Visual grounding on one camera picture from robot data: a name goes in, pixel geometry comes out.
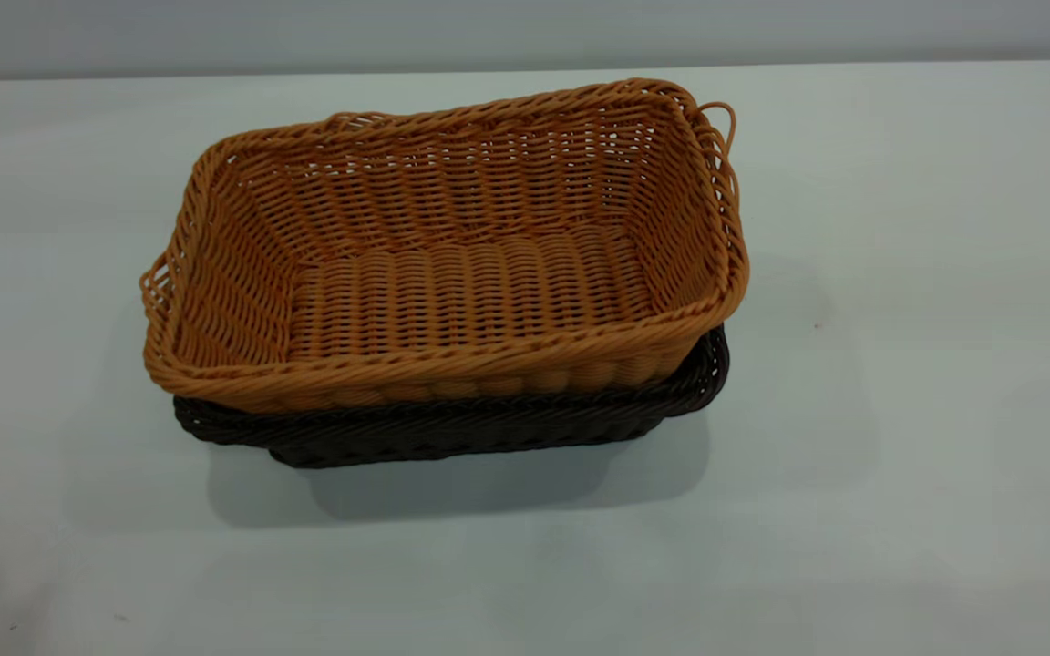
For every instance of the orange woven basket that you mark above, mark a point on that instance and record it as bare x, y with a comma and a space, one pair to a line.
452, 273

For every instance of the black woven basket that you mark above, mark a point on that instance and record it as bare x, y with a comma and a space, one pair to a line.
452, 433

